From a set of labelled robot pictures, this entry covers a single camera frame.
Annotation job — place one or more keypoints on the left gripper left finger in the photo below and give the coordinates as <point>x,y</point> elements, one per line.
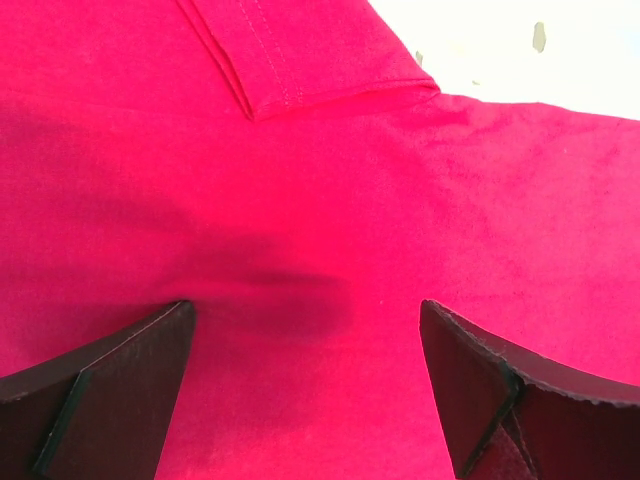
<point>101,411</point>

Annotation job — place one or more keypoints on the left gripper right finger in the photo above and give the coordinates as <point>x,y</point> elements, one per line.
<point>509,413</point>

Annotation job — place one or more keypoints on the magenta t shirt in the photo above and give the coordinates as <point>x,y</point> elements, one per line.
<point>288,167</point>

